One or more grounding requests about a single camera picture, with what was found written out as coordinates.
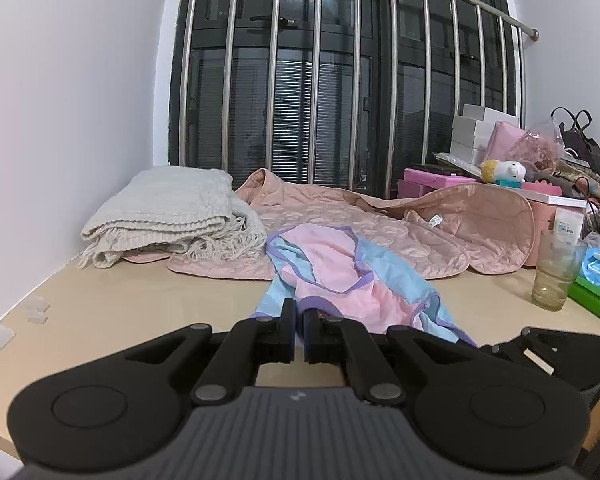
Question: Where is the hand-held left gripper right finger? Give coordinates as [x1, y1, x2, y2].
[303, 309, 481, 407]

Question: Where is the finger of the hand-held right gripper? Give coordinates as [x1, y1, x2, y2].
[480, 327, 557, 377]

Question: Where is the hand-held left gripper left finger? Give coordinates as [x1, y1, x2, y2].
[125, 298, 297, 408]

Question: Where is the pink and blue garment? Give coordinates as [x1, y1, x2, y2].
[250, 225, 478, 348]

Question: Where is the green box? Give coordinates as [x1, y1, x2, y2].
[567, 280, 600, 331]

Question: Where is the glass cup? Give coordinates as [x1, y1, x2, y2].
[531, 230, 588, 312]

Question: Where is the pink storage box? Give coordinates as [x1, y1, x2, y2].
[527, 192, 588, 268]

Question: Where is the white cosmetic tube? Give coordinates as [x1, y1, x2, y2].
[554, 207, 587, 246]

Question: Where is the pink quilted blanket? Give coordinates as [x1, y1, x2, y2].
[122, 167, 536, 281]

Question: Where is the pink scalloped block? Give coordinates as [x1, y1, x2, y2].
[522, 180, 564, 197]

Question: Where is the patterned gold cloth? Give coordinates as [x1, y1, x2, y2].
[555, 160, 600, 207]

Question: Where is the white and yellow plush toy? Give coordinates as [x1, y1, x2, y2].
[480, 159, 527, 190]

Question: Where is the pink flat box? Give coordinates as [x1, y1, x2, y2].
[397, 180, 433, 200]
[404, 169, 477, 187]

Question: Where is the cream knitted blanket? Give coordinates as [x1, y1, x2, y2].
[77, 166, 268, 270]

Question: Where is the clear bag with pink filling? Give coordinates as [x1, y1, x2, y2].
[507, 120, 566, 173]

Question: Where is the grey patterned flat package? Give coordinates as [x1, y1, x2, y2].
[435, 152, 486, 179]

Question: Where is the dark flat case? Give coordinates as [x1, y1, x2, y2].
[410, 162, 466, 177]

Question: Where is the pink pouch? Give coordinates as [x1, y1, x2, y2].
[482, 121, 531, 166]

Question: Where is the black handbag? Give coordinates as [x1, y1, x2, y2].
[550, 107, 600, 176]

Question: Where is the stack of white boxes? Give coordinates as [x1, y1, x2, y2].
[450, 104, 521, 166]

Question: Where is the dark glass window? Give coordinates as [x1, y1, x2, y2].
[170, 0, 526, 196]

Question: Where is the stainless steel window railing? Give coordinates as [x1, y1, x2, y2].
[160, 0, 541, 198]

